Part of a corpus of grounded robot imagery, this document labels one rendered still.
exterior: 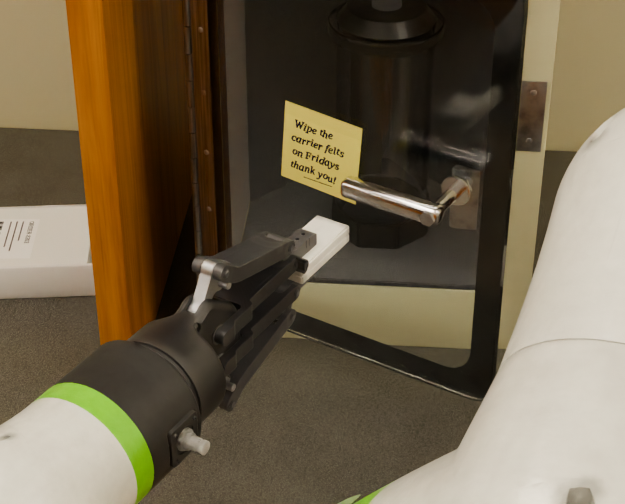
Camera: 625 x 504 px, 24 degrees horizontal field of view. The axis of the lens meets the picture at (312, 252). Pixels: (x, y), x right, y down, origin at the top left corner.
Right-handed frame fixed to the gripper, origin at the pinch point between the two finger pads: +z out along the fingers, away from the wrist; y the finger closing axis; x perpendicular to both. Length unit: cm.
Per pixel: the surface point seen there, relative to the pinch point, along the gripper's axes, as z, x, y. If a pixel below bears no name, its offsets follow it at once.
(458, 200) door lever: 13.1, -6.1, -0.6
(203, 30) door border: 13.4, 18.9, 8.2
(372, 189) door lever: 8.8, -0.5, 0.9
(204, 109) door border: 13.4, 19.2, 0.5
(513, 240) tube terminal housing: 27.7, -5.3, -13.1
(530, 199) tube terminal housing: 28.3, -6.3, -8.5
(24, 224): 16, 46, -22
